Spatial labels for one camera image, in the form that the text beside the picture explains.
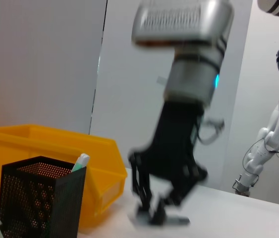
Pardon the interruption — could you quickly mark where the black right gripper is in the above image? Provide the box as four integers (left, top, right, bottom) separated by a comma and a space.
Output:
129, 101, 208, 225

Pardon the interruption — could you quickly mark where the green utility knife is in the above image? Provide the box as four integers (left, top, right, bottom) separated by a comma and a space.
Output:
71, 153, 91, 173

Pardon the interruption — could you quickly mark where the black mesh pen holder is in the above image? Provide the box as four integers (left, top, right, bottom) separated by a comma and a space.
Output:
0, 155, 87, 238

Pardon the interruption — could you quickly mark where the yellow plastic bin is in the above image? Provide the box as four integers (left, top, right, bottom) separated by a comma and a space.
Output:
0, 123, 128, 230

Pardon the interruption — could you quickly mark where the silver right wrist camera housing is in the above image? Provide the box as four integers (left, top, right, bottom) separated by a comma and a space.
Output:
131, 0, 235, 48

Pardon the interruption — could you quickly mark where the right arm connector cable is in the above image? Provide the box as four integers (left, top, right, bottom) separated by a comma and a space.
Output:
196, 118, 225, 146

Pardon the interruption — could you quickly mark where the white black humanoid robot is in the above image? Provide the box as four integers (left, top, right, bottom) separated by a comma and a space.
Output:
232, 44, 279, 197

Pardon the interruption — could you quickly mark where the silver glitter pen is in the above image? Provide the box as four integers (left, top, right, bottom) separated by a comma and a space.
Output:
135, 212, 191, 226

